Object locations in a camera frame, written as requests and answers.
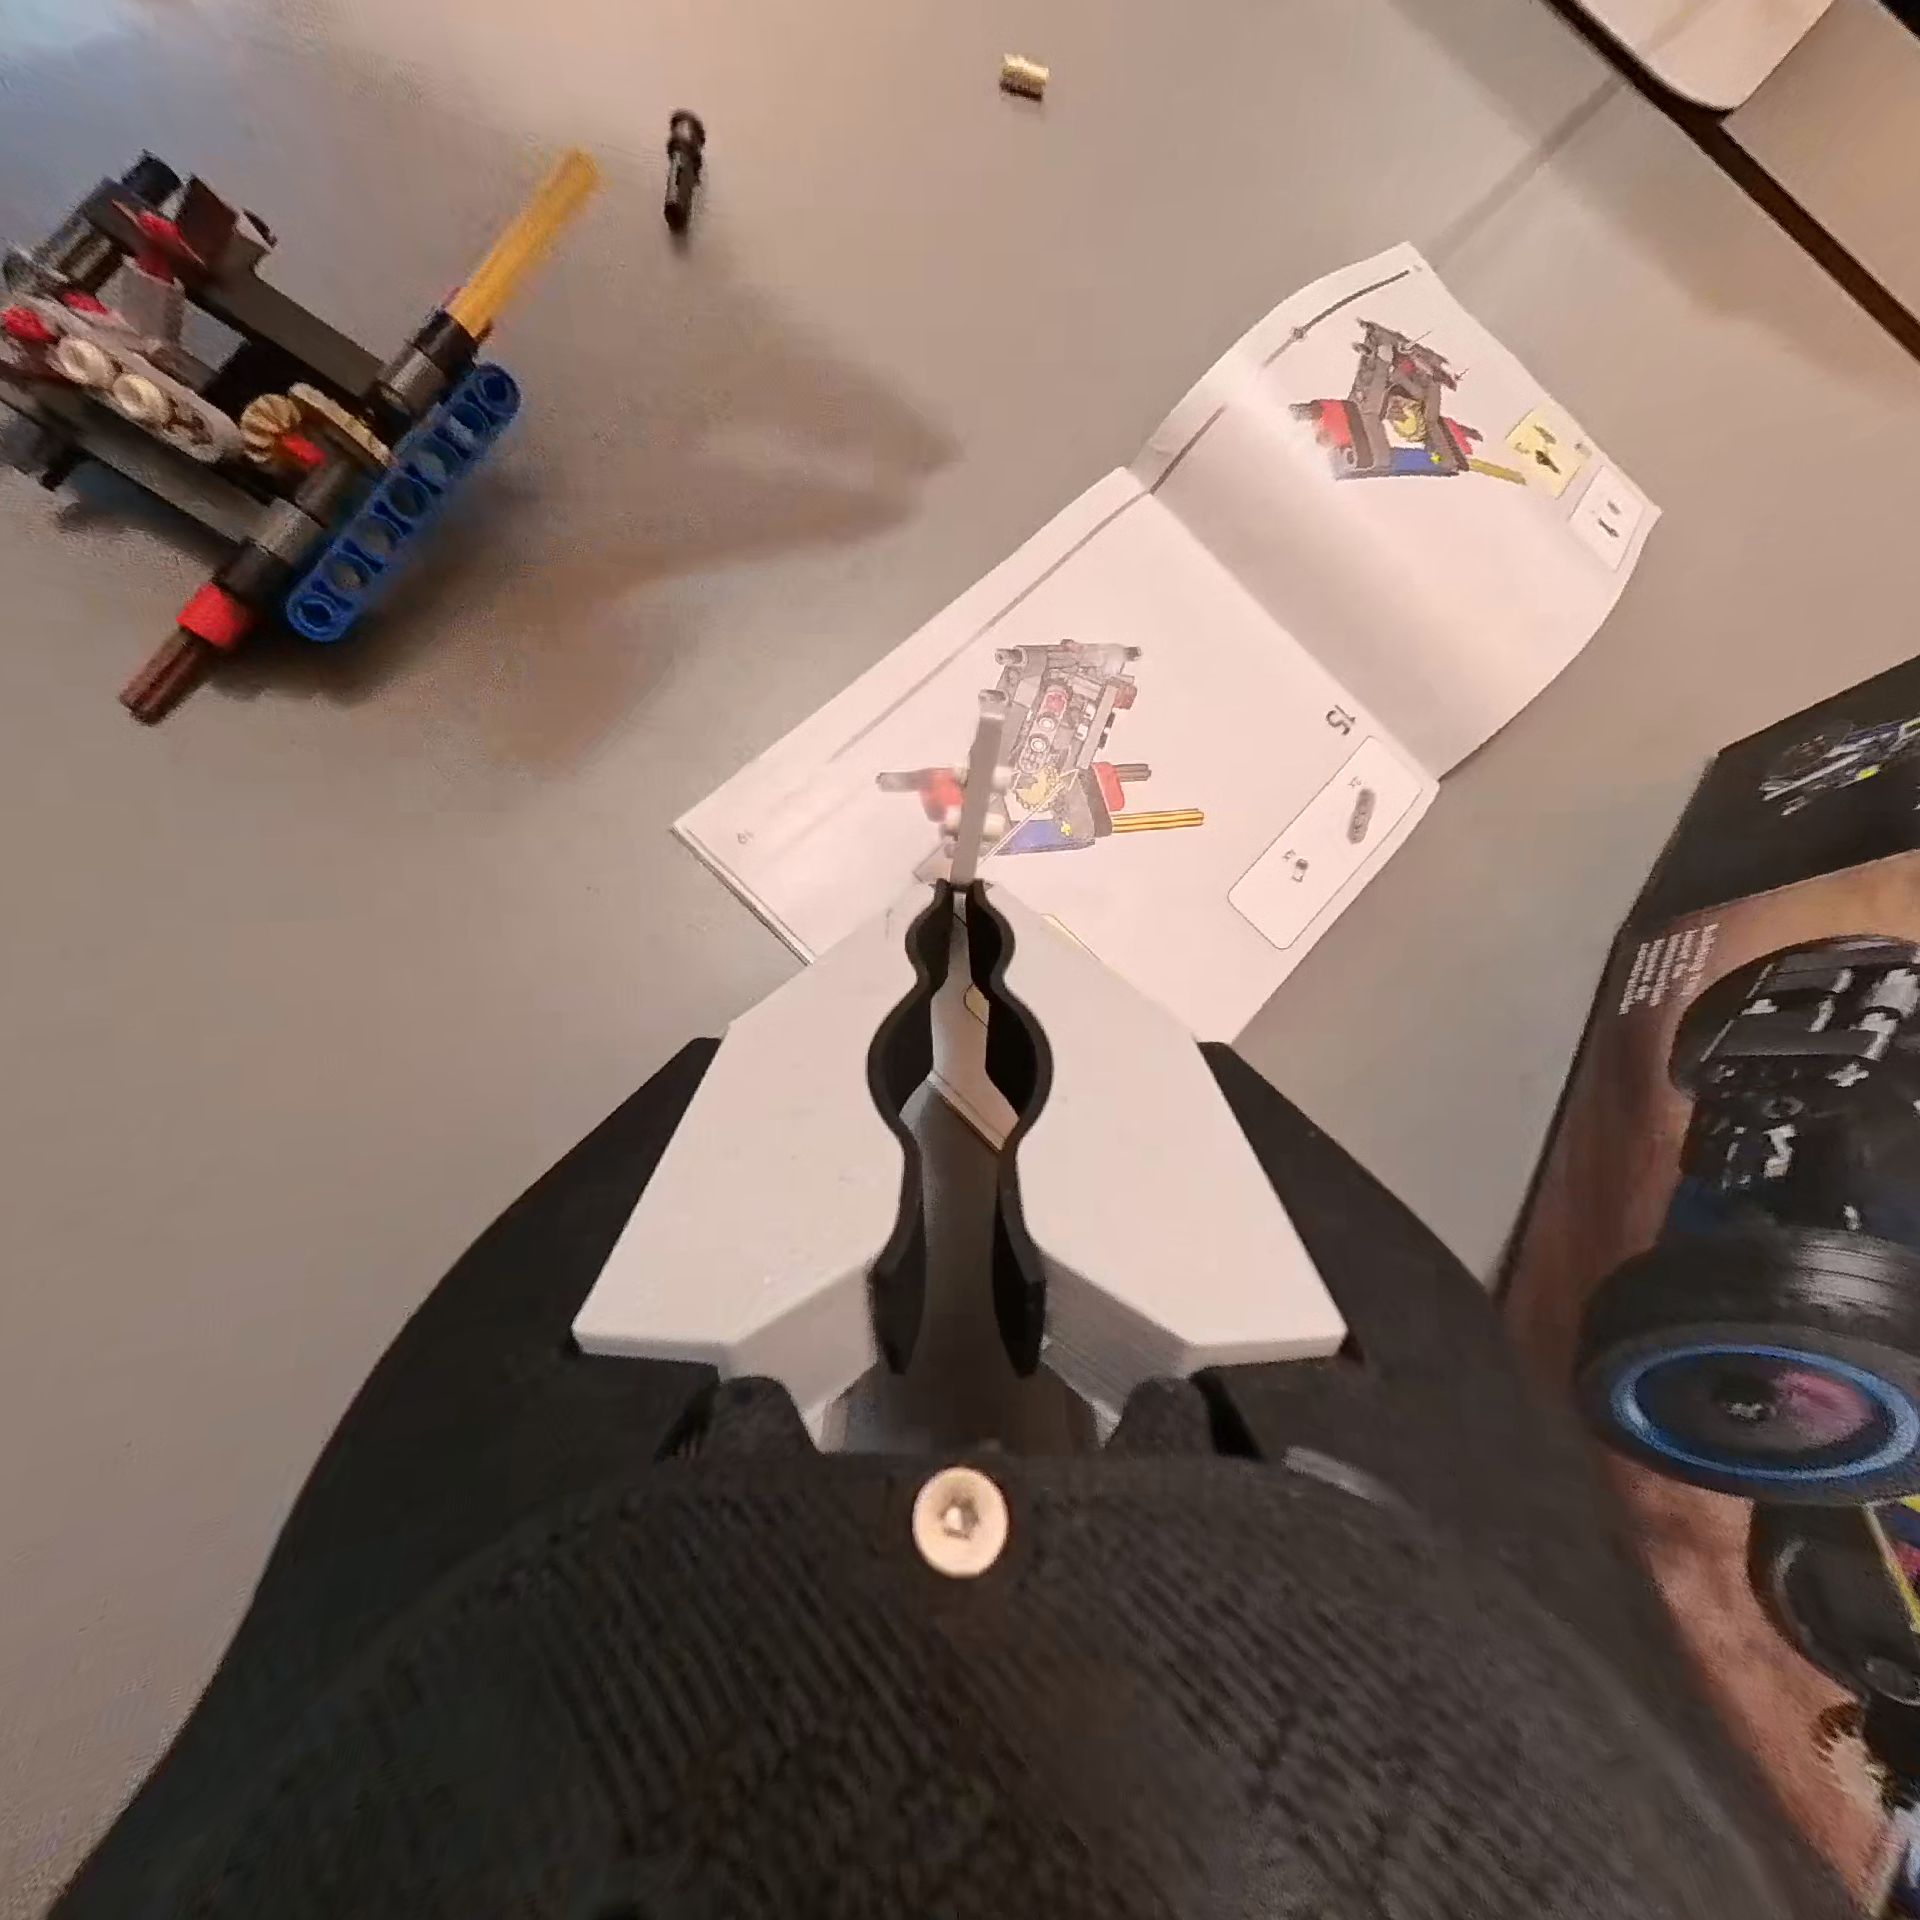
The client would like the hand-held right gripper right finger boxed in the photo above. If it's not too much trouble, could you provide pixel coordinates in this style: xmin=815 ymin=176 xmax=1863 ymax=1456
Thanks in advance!
xmin=966 ymin=882 xmax=1348 ymax=1454

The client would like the open lego instruction booklet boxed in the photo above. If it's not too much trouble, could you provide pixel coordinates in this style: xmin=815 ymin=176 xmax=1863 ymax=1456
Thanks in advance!
xmin=673 ymin=240 xmax=1667 ymax=1157

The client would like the white flat base plate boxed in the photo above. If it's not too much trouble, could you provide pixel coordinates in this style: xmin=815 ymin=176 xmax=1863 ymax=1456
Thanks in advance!
xmin=1567 ymin=0 xmax=1846 ymax=110

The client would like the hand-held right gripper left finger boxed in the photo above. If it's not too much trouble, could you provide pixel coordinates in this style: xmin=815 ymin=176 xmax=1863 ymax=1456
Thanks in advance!
xmin=572 ymin=882 xmax=964 ymax=1454

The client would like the thin grey lego liftarm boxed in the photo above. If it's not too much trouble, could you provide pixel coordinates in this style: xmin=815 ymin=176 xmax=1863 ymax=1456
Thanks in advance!
xmin=939 ymin=693 xmax=1017 ymax=907

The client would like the partly built lego car chassis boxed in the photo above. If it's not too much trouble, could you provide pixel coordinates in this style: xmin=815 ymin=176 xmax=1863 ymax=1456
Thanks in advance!
xmin=0 ymin=147 xmax=600 ymax=724

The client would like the lego set box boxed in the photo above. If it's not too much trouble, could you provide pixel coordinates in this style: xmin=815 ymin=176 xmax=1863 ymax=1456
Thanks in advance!
xmin=1492 ymin=654 xmax=1920 ymax=1920

